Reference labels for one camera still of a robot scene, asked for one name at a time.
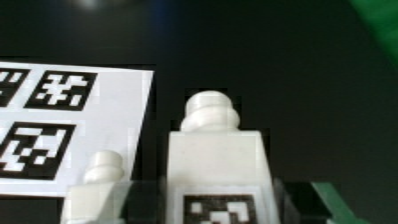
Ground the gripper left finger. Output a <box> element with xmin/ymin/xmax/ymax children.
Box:
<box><xmin>121</xmin><ymin>178</ymin><xmax>174</xmax><ymax>224</ymax></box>

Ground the paper sheet with markers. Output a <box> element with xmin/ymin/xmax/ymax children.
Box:
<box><xmin>0</xmin><ymin>61</ymin><xmax>153</xmax><ymax>197</ymax></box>

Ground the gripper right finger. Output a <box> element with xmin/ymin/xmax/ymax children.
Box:
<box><xmin>274</xmin><ymin>178</ymin><xmax>372</xmax><ymax>224</ymax></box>

